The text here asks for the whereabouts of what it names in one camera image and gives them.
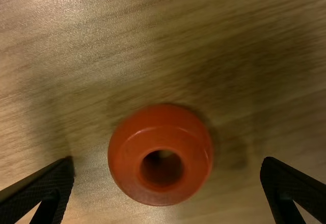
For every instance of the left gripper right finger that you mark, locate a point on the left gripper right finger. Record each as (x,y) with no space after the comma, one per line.
(285,180)

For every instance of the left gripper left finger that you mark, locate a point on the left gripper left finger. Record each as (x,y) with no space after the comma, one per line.
(51,180)

